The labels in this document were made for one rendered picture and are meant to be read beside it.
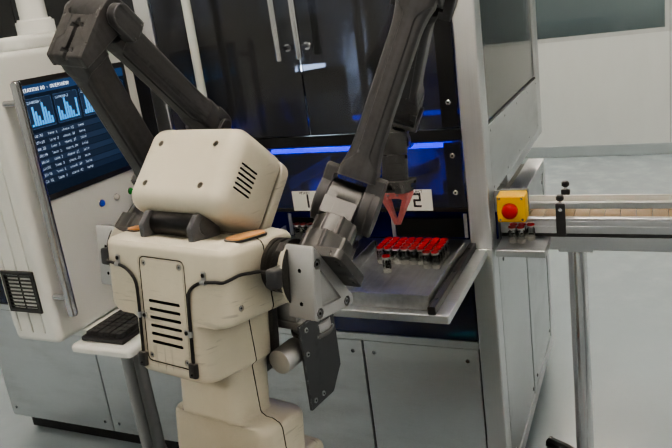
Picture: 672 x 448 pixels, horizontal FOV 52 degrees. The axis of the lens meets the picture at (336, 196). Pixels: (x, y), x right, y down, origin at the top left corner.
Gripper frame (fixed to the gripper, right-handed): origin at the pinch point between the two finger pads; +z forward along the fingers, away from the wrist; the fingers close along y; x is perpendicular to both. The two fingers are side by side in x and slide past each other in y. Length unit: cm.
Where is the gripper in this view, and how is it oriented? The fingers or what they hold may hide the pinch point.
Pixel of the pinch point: (397, 220)
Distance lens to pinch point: 152.0
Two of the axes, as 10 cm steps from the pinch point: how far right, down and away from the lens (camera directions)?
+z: 0.6, 9.9, 1.2
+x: -9.1, 0.1, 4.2
